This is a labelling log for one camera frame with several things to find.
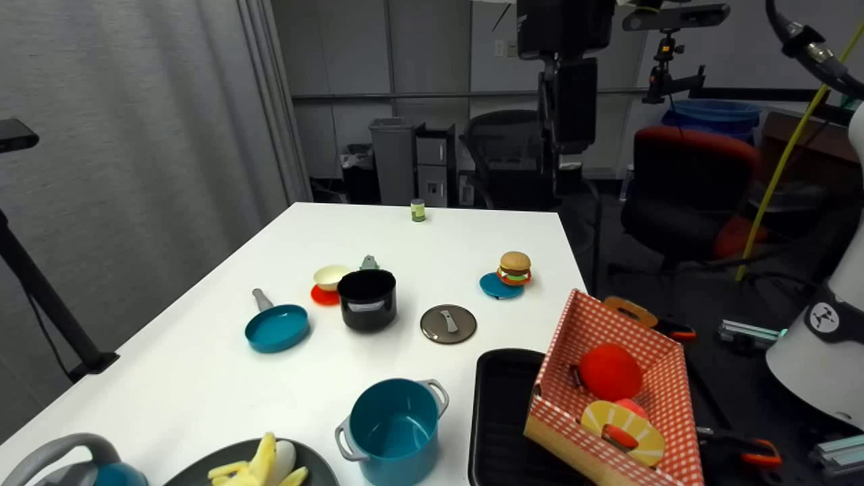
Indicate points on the grey round pot lid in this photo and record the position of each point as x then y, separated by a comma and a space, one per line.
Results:
449, 326

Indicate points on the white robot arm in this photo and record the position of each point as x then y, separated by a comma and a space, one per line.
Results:
819, 357

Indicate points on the small black pot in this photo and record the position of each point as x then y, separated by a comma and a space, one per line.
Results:
367, 299

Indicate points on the small blue plate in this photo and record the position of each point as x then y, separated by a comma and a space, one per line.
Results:
492, 288

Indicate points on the toy hamburger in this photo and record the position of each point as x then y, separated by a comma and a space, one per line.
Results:
514, 268

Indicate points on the blue frying pan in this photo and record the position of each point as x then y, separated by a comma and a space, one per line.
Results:
275, 329

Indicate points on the red toy tomato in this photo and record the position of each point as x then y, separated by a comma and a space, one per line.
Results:
610, 375

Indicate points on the black baking tray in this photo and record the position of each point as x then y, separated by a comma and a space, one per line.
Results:
496, 450

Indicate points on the dark plate of toy food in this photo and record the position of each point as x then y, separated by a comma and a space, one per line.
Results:
256, 464

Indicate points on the red black office chair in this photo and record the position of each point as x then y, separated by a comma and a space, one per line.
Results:
685, 195

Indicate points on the toy orange slice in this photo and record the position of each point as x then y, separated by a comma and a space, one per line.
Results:
627, 427

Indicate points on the blue grey kettle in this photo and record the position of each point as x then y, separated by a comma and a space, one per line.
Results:
74, 460

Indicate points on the blue pot with handles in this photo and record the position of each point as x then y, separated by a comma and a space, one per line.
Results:
393, 431

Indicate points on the black camera tripod stand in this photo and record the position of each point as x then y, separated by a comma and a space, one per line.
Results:
40, 296

